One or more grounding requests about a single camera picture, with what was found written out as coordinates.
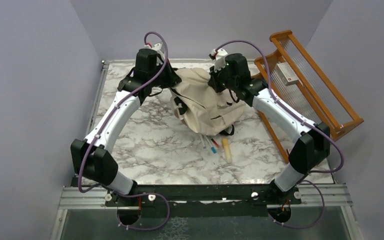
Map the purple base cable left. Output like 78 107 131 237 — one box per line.
116 193 171 232

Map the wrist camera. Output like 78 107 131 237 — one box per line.
144 41 166 62
209 48 229 61

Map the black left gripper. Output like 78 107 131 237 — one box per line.
148 57 182 89

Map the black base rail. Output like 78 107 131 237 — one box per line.
105 184 302 218

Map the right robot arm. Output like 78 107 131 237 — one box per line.
209 50 330 204

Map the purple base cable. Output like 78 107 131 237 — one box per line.
267 179 326 230
116 193 171 232

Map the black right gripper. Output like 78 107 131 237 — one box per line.
209 61 238 93

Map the yellow pencil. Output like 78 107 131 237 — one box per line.
221 138 233 164

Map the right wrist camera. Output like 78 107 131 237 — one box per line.
209 48 229 61

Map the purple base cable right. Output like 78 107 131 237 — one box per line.
267 179 326 230

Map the wooden rack with clear slats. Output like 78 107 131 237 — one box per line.
241 30 365 164

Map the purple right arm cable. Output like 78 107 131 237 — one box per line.
211 40 345 175

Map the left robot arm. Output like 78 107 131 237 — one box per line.
70 44 182 206

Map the clear grey pen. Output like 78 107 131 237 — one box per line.
199 134 207 149

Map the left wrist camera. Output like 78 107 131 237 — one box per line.
144 41 166 62

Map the cream canvas backpack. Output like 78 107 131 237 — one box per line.
169 67 246 136

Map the small white red box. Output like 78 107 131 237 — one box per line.
274 62 300 86

